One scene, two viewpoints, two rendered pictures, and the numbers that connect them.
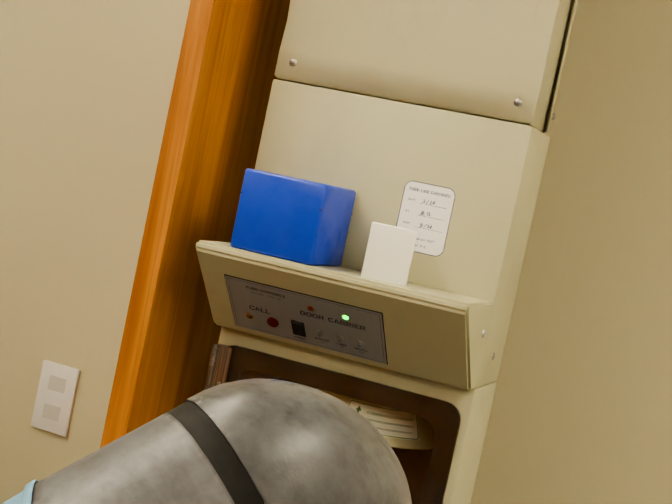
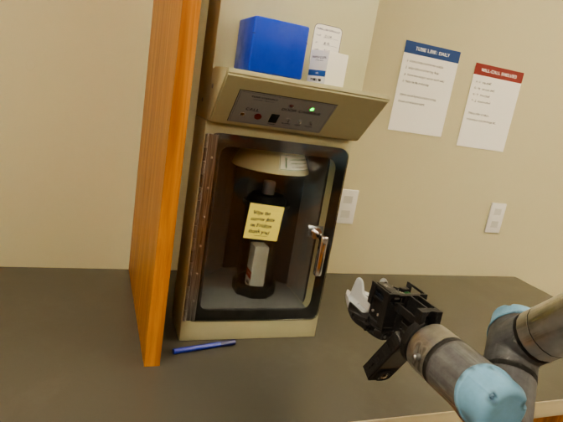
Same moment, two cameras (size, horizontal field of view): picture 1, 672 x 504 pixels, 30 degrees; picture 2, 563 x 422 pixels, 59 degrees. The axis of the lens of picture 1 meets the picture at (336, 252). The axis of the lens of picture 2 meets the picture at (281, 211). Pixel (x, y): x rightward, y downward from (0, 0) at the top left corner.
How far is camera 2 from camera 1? 0.93 m
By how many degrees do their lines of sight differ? 43
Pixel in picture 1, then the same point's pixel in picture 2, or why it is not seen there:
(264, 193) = (270, 33)
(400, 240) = (341, 60)
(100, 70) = not seen: outside the picture
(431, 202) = (329, 36)
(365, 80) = not seen: outside the picture
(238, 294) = (242, 101)
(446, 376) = (350, 135)
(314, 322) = (287, 114)
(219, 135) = not seen: outside the picture
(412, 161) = (318, 11)
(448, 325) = (374, 108)
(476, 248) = (353, 63)
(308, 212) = (299, 45)
